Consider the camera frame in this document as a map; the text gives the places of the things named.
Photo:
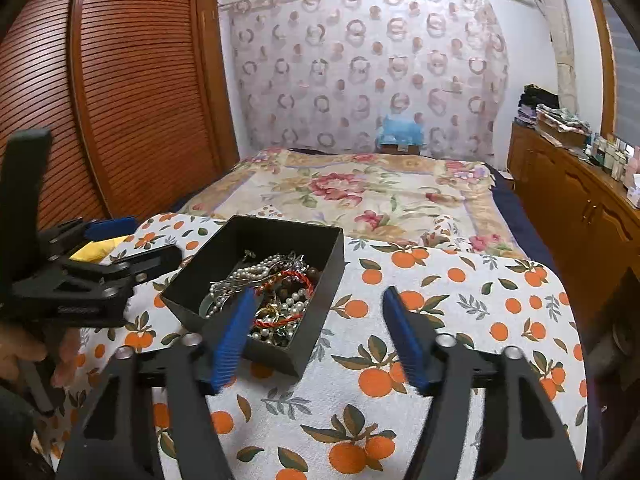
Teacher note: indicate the wooden cabinet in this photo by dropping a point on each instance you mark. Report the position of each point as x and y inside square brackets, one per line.
[575, 220]

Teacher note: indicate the black cardboard box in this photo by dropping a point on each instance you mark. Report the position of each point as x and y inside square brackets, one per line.
[322, 260]

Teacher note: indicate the stack of folded cloths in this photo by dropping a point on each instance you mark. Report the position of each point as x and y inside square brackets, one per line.
[550, 115]

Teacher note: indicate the floral blanket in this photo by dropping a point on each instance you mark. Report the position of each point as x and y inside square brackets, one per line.
[350, 195]

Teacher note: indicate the small brown box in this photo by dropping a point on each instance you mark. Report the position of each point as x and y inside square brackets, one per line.
[400, 149]

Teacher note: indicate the blue plush toy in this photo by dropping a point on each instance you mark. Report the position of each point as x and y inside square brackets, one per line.
[401, 130]

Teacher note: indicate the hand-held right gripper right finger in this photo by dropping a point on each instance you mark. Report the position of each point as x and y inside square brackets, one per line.
[405, 345]

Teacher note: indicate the white lace curtain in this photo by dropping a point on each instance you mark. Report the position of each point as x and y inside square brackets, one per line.
[557, 35]

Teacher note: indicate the circle pattern curtain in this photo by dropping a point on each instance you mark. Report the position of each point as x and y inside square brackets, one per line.
[360, 60]

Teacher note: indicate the wooden window frame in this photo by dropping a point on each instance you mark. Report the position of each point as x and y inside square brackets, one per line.
[600, 50]

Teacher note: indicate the wooden slatted wardrobe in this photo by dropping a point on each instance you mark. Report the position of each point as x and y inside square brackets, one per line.
[125, 85]

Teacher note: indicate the row of small bottles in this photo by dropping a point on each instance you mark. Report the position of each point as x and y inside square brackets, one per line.
[610, 152]

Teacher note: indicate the person's left hand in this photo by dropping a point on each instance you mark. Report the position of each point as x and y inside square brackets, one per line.
[22, 342]

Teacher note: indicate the orange fruit print cloth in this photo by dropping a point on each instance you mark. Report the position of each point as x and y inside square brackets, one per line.
[450, 300]

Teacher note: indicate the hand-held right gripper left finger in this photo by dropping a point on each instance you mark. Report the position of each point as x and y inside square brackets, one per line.
[230, 345]

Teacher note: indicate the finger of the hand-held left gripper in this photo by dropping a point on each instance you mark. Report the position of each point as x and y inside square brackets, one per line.
[112, 227]
[160, 257]

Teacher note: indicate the yellow cloth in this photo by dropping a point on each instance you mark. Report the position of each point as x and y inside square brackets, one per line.
[97, 250]

